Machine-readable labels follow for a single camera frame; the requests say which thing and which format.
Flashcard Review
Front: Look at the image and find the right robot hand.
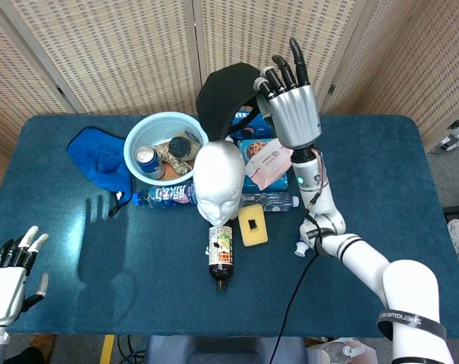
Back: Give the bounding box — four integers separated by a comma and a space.
253, 37, 323, 150

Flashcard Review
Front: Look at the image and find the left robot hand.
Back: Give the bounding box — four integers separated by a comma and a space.
0, 225, 50, 328

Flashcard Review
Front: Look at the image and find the black cap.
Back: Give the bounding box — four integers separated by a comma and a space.
195, 62, 270, 143

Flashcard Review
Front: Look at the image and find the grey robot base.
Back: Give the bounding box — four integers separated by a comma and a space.
144, 334, 310, 364

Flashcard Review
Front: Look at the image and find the blue Oreo box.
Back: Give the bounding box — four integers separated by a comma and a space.
228, 107, 276, 141

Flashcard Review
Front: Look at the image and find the pink wet wipes pack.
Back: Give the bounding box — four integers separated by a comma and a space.
244, 137, 295, 192

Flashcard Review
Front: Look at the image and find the blue cookie box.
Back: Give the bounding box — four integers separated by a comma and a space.
237, 138, 291, 193

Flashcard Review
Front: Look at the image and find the clear water bottle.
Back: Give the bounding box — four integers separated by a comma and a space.
241, 191, 301, 212

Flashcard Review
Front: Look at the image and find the white foam mannequin head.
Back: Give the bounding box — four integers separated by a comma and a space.
193, 138, 247, 226

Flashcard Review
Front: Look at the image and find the round dark lid jar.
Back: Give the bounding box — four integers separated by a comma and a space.
168, 130, 202, 161

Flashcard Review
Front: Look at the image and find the yellow sponge with slot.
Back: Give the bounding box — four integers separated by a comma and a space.
237, 203, 270, 248

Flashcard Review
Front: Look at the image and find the white blue toothpaste tube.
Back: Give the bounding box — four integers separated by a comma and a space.
294, 235, 310, 259

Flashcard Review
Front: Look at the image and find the teal fabric table cover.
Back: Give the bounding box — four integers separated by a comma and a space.
0, 114, 459, 339

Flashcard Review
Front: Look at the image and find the light blue plastic basin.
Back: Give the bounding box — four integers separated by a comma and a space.
123, 111, 210, 184

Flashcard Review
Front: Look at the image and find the blue label drink bottle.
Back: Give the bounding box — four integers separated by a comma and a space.
132, 181, 198, 209

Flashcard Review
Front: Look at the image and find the blue soda can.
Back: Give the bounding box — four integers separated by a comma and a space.
134, 146, 166, 180

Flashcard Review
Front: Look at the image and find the dark tea bottle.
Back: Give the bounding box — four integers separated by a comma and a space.
207, 224, 236, 291

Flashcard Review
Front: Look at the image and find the white power strip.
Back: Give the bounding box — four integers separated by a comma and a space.
436, 118, 459, 153

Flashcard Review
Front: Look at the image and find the blue microfiber cloth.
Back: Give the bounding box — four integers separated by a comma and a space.
66, 126, 134, 218

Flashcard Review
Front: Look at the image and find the woven folding screen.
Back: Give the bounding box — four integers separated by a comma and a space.
0, 0, 459, 198

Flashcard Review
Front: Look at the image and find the clear plastic container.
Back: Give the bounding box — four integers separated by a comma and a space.
307, 336, 379, 364

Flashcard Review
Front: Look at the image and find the braided rope bundle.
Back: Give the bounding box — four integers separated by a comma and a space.
152, 143, 194, 176

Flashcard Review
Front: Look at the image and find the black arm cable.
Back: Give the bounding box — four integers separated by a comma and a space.
268, 185, 325, 364

